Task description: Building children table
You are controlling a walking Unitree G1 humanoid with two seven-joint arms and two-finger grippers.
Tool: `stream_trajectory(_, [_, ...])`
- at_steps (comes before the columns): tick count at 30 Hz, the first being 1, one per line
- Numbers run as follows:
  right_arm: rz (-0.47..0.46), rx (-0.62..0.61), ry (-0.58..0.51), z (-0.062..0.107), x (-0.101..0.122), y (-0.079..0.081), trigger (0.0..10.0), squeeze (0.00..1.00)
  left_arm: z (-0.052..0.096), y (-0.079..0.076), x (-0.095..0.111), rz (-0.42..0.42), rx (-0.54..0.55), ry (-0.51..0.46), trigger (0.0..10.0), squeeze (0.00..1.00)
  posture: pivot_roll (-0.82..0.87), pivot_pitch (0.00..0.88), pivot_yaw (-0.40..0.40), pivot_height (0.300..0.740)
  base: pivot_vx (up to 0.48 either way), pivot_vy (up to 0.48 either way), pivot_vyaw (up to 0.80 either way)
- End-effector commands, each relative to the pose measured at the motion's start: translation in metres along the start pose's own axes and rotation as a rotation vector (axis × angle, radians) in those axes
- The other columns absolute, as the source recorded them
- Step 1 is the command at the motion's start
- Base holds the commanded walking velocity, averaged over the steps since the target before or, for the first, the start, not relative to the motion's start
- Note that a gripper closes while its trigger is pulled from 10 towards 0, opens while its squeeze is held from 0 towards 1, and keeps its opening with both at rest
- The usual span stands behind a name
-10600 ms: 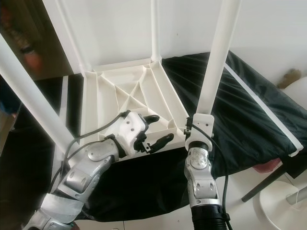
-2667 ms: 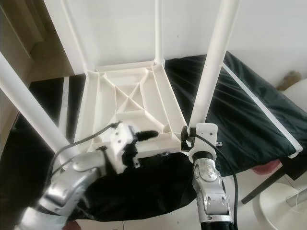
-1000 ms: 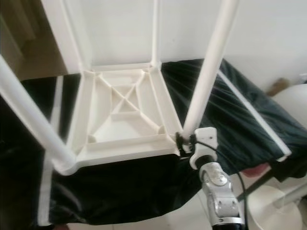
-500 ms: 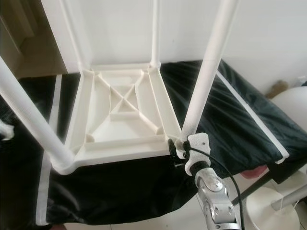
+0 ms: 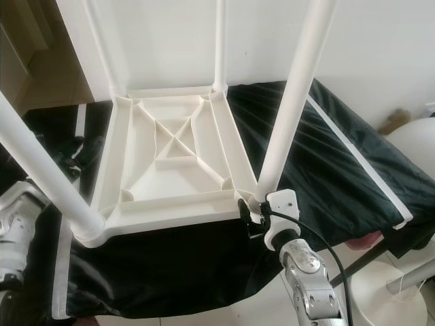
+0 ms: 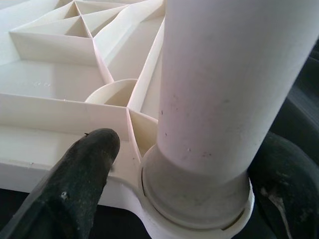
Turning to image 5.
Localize pink slipper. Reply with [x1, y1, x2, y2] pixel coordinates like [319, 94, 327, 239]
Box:
[347, 232, 385, 247]

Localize black metal stand leg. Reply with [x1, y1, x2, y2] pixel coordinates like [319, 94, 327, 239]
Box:
[330, 224, 435, 286]

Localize white round object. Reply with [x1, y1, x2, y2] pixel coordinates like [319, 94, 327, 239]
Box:
[384, 117, 435, 177]

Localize white standing fan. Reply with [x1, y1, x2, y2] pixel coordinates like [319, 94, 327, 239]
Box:
[350, 258, 435, 326]

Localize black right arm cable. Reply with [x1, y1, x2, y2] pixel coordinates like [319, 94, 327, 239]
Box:
[268, 211, 354, 326]

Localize brown object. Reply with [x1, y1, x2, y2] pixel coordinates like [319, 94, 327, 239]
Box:
[379, 109, 412, 134]

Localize cream plastic table top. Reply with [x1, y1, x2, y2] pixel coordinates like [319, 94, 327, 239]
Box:
[71, 85, 276, 247]

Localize black table cloth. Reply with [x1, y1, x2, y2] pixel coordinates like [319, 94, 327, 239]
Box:
[0, 78, 435, 321]

